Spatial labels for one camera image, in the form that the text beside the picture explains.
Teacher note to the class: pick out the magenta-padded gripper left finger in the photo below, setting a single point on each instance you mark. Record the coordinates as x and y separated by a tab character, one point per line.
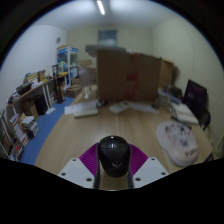
75	173

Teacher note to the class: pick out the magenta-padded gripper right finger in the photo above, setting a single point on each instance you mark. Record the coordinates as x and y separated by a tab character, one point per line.
150	171

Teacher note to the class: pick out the black computer mouse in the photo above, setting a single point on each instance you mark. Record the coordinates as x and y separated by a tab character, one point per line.
114	155

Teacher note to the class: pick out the white printed mouse pad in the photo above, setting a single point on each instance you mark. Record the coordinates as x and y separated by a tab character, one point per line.
178	141

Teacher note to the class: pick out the black pen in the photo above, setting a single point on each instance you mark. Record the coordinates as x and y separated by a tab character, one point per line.
180	120

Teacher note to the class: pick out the white flat box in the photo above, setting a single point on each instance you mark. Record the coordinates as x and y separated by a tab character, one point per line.
86	112

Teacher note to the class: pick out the stack of books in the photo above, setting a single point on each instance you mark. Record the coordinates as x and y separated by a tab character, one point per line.
30	126

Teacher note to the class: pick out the shelf unit with books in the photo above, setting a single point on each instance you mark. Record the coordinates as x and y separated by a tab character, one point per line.
13	138

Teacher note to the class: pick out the white remote control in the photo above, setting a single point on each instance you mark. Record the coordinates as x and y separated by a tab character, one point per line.
119	107

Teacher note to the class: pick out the black computer tower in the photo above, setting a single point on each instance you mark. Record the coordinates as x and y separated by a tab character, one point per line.
41	105

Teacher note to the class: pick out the black chair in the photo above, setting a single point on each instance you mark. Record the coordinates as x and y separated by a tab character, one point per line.
206	120

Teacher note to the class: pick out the black bag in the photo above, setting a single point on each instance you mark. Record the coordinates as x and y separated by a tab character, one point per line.
177	90

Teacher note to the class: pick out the black framed panel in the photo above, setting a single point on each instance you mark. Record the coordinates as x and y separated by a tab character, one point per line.
195	98

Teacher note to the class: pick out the black floor stand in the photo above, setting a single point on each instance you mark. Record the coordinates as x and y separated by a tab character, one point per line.
58	85

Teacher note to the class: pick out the wooden side desk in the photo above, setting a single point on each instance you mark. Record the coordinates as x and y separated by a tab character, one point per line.
33	90

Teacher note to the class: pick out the clear plastic jar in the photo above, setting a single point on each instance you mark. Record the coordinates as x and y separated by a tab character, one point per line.
87	78

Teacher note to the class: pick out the large brown cardboard box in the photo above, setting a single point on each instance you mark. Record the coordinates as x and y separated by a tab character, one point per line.
126	75

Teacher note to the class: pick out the tall narrow cardboard box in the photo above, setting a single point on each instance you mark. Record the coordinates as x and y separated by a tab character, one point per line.
169	73

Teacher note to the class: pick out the blue white display cabinet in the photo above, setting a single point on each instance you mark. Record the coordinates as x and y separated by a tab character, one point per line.
68	58

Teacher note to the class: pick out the ceiling light tube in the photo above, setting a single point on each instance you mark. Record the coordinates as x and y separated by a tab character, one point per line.
100	7

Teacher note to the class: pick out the round wall clock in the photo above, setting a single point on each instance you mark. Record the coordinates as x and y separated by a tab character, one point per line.
58	40

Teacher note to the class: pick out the wall window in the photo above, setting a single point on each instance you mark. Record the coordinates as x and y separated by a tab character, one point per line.
107	36

